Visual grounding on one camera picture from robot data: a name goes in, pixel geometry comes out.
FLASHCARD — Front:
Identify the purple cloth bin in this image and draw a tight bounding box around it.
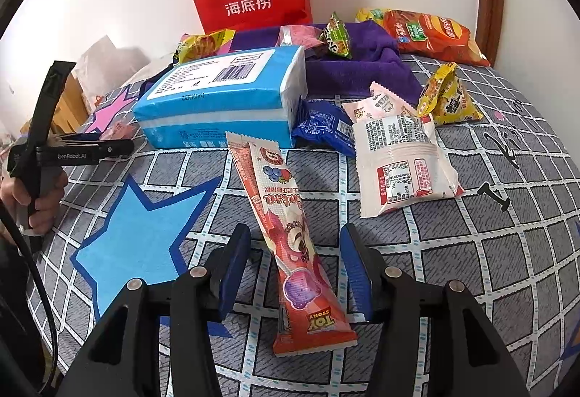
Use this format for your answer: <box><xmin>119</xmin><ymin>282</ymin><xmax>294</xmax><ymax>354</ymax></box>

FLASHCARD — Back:
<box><xmin>138</xmin><ymin>22</ymin><xmax>422</xmax><ymax>105</ymax></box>

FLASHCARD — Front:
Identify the long red snack packet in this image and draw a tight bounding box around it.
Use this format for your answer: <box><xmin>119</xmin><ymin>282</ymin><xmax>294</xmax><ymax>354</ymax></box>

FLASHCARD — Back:
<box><xmin>225</xmin><ymin>131</ymin><xmax>359</xmax><ymax>357</ymax></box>

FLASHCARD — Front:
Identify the white plastic bag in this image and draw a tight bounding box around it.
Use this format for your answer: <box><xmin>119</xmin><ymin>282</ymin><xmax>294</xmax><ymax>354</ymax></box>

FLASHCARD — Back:
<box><xmin>72</xmin><ymin>34</ymin><xmax>150</xmax><ymax>94</ymax></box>

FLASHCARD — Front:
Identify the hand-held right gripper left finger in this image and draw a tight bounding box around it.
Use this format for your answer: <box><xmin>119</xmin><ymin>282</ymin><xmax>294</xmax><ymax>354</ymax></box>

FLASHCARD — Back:
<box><xmin>68</xmin><ymin>224</ymin><xmax>252</xmax><ymax>397</ymax></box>

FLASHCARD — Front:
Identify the blue tissue pack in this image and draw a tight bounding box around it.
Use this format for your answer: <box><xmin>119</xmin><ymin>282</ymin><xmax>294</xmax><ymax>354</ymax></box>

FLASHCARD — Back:
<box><xmin>131</xmin><ymin>46</ymin><xmax>309</xmax><ymax>149</ymax></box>

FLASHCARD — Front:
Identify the wooden furniture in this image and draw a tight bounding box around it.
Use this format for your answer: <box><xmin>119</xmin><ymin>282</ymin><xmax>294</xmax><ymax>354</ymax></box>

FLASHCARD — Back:
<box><xmin>18</xmin><ymin>75</ymin><xmax>91</xmax><ymax>139</ymax></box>

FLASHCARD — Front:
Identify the green triangular snack packet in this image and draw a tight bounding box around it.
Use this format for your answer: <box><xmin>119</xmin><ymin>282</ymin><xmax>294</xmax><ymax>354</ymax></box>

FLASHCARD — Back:
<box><xmin>317</xmin><ymin>12</ymin><xmax>354</xmax><ymax>60</ymax></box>

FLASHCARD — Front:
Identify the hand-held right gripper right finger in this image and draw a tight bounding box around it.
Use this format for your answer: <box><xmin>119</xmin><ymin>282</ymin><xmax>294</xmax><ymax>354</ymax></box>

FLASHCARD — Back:
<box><xmin>339</xmin><ymin>224</ymin><xmax>529</xmax><ymax>397</ymax></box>

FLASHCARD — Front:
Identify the white snack packet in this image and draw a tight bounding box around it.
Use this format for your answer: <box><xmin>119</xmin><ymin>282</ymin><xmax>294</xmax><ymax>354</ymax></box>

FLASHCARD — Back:
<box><xmin>352</xmin><ymin>113</ymin><xmax>465</xmax><ymax>219</ymax></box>

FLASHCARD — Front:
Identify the person's left hand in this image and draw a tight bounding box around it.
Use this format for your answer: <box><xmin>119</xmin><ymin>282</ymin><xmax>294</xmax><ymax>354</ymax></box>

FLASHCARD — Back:
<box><xmin>0</xmin><ymin>168</ymin><xmax>69</xmax><ymax>237</ymax></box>

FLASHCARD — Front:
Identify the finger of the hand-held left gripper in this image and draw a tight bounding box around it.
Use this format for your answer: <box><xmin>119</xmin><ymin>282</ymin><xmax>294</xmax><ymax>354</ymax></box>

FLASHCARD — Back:
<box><xmin>57</xmin><ymin>132</ymin><xmax>137</xmax><ymax>162</ymax></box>

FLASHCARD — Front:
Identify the yellow triangular snack packet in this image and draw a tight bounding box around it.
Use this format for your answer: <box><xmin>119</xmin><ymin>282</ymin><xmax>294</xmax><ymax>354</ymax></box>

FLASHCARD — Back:
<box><xmin>417</xmin><ymin>62</ymin><xmax>483</xmax><ymax>126</ymax></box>

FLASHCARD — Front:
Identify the yellow chips bag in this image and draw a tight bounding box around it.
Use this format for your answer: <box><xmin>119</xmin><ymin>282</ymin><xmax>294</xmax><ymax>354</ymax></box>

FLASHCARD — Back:
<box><xmin>355</xmin><ymin>7</ymin><xmax>390</xmax><ymax>24</ymax></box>

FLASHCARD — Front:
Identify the blue snack packet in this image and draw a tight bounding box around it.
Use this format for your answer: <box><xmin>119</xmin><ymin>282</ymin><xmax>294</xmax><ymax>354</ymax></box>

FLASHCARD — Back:
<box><xmin>291</xmin><ymin>99</ymin><xmax>356</xmax><ymax>155</ymax></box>

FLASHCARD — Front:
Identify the orange chips bag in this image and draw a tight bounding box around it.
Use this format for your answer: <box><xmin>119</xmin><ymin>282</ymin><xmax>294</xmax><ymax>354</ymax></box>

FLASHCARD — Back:
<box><xmin>383</xmin><ymin>9</ymin><xmax>492</xmax><ymax>68</ymax></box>

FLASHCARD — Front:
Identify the pale pink-white snack packet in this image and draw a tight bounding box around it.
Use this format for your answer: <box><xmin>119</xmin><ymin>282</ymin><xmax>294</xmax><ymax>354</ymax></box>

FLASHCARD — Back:
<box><xmin>341</xmin><ymin>81</ymin><xmax>418</xmax><ymax>123</ymax></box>

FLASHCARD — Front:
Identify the yellow and pink snack packet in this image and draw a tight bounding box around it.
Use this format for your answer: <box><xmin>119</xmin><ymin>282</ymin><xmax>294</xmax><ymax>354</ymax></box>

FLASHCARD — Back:
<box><xmin>174</xmin><ymin>29</ymin><xmax>236</xmax><ymax>65</ymax></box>

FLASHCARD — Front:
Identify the small pink candy packet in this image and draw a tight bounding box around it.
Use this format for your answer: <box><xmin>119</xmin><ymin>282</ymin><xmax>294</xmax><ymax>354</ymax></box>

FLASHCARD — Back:
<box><xmin>100</xmin><ymin>118</ymin><xmax>137</xmax><ymax>141</ymax></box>

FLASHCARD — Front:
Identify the grey checkered tablecloth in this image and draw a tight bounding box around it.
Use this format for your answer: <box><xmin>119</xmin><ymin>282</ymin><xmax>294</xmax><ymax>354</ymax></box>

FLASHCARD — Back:
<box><xmin>22</xmin><ymin>53</ymin><xmax>580</xmax><ymax>397</ymax></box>

